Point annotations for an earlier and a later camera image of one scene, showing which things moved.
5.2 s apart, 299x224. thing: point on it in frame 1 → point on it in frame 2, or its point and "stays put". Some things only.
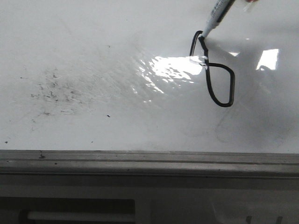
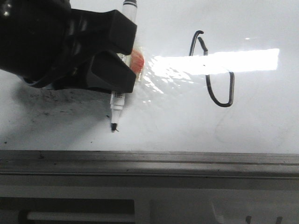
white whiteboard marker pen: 219,10 → 117,99
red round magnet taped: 250,2 → 137,61
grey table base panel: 84,199 stays put
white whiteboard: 136,75 stays put
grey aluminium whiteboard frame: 156,163 stays put
